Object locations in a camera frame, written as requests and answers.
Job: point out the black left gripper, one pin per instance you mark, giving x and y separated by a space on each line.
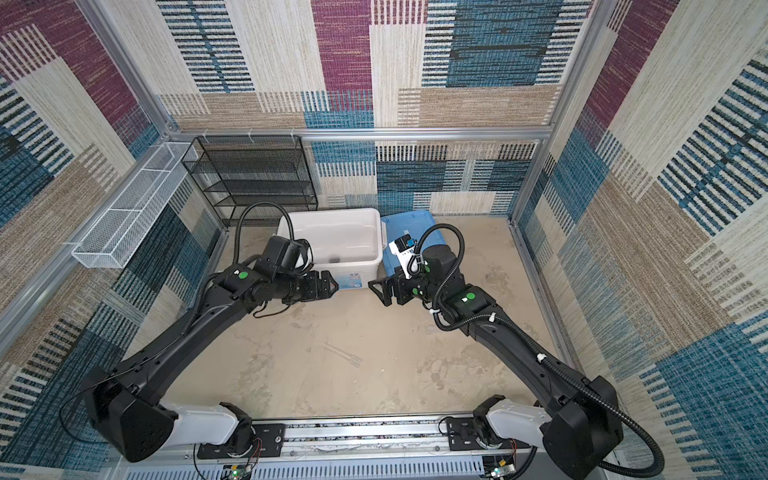
327 291

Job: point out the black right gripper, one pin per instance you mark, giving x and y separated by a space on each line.
386 285

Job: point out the clear plastic pipette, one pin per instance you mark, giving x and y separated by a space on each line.
352 359

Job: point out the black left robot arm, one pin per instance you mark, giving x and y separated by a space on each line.
125 405

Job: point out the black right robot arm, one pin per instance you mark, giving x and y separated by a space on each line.
577 420

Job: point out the white plastic storage bin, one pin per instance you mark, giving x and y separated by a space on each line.
348 243

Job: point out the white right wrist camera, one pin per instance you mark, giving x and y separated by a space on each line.
402 251

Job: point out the black wire shelf rack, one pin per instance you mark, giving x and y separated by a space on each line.
239 176

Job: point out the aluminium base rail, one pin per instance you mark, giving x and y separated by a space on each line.
366 447

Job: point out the white wire mesh basket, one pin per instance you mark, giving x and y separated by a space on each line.
117 234

